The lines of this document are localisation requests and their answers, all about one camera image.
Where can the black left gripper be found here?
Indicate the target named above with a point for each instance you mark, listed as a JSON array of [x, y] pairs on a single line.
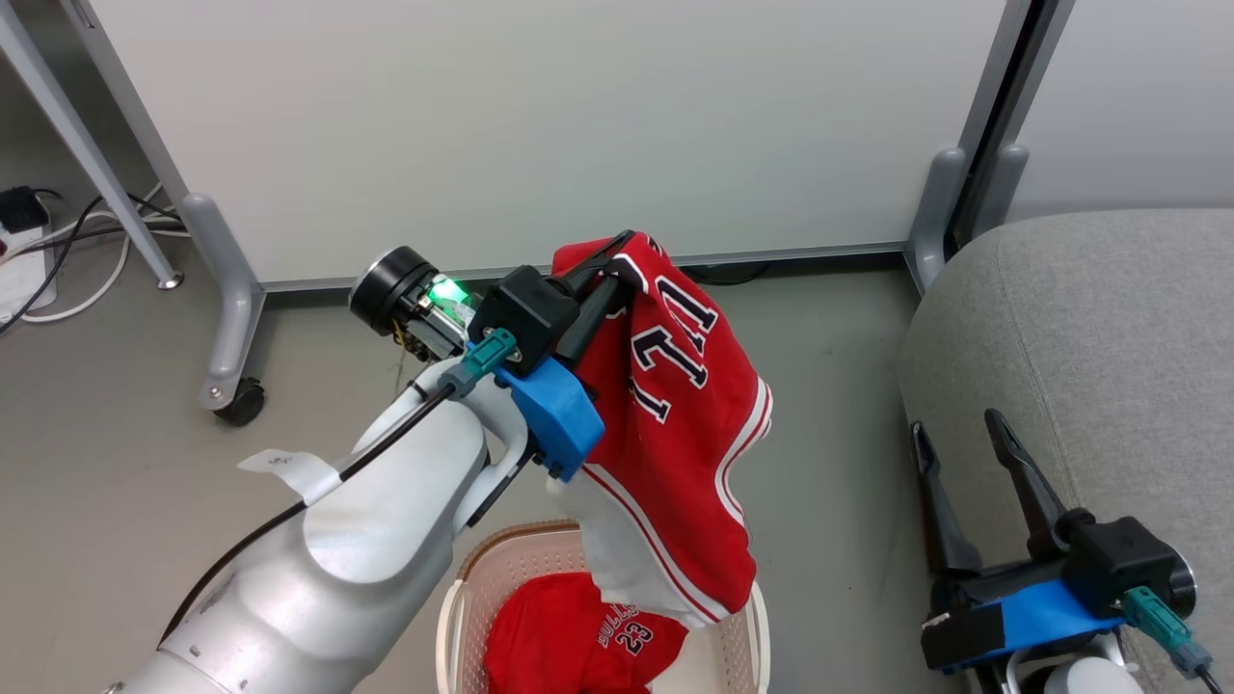
[[525, 313]]

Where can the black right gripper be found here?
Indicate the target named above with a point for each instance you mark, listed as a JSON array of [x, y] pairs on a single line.
[[1118, 559]]

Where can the red jersey with white trim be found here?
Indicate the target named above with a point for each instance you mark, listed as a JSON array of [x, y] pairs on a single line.
[[675, 463]]

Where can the red number 23 shirt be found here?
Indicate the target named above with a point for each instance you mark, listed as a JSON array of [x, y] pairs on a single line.
[[559, 636]]

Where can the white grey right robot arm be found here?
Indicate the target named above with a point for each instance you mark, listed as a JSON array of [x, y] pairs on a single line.
[[1089, 680]]

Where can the cream perforated laundry basket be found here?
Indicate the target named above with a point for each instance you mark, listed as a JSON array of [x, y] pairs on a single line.
[[511, 559]]

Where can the wide white partition panel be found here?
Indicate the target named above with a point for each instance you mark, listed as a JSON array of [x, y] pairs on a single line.
[[530, 125]]

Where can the grey fabric sofa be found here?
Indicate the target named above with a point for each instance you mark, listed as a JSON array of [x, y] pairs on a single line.
[[1109, 337]]

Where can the white tape tag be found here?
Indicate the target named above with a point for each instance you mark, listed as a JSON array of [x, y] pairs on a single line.
[[299, 472]]

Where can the grey partition leg with caster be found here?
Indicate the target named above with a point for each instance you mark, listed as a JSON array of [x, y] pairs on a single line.
[[236, 318]]

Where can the black caster wheel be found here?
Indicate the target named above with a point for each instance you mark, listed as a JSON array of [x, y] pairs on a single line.
[[243, 405]]

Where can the narrow white partition panel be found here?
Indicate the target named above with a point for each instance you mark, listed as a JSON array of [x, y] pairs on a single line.
[[1138, 96]]

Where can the slanted grey table leg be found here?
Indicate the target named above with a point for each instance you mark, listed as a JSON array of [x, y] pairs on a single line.
[[96, 159]]

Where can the white power strip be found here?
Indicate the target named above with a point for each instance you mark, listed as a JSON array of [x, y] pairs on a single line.
[[24, 280]]

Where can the black plug adapter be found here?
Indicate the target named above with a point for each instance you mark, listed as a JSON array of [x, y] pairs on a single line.
[[19, 207]]

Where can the blue right camera mount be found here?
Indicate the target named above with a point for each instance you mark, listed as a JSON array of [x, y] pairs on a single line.
[[1051, 612]]

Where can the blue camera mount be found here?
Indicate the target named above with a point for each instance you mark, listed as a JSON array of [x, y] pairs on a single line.
[[559, 414], [1051, 612]]

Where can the blue left camera mount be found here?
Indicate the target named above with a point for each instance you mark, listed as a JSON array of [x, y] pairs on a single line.
[[559, 414]]

